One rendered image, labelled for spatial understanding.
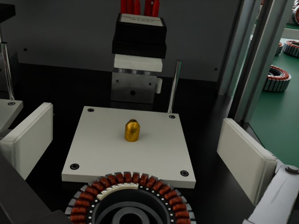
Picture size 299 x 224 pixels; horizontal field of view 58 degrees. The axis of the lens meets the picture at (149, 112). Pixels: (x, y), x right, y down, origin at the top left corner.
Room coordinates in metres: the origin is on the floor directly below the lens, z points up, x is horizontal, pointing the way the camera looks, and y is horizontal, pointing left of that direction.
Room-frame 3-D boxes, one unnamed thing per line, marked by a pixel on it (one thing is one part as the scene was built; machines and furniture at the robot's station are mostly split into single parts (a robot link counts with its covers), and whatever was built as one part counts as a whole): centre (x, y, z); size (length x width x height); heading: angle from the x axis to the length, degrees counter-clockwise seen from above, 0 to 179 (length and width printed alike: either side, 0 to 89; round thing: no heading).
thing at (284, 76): (0.65, -0.27, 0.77); 0.11 x 0.11 x 0.04
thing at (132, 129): (0.30, 0.02, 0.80); 0.02 x 0.02 x 0.03
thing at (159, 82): (0.43, -0.01, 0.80); 0.01 x 0.01 x 0.03; 6
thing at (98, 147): (0.30, 0.02, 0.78); 0.15 x 0.15 x 0.01; 6
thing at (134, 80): (0.44, 0.04, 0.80); 0.07 x 0.05 x 0.06; 96
